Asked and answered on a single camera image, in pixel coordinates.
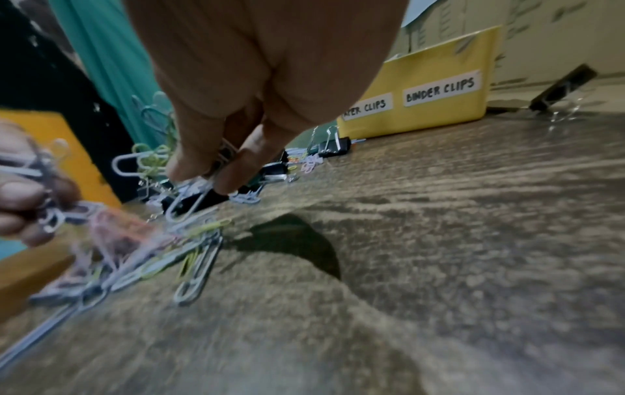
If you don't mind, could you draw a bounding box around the single black binder clip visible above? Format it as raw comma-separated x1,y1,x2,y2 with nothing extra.
529,63,599,124
160,144,234,225

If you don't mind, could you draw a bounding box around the person's left hand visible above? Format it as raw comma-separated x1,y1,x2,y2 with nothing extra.
0,119,84,248

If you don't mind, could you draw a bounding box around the yellow divided sorting bin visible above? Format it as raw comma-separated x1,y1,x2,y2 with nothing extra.
336,25,505,140

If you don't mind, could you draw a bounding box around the brown cardboard box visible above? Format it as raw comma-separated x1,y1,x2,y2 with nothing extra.
390,0,625,115

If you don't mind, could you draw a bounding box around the group of black binder clips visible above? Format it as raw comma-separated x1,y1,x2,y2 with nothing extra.
135,124,353,217

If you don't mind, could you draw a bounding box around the wooden table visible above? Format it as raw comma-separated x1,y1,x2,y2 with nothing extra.
0,111,625,395

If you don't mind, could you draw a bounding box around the person's right hand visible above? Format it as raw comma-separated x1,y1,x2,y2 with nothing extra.
121,0,410,196

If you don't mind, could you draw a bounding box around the teal curtain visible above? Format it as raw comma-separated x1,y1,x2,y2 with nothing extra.
48,0,172,152

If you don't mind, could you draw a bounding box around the pile of coloured paper clips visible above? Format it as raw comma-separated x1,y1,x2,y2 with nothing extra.
0,90,329,372

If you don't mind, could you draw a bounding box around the bunch of coloured paper clips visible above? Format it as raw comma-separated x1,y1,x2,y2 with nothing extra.
0,138,167,271

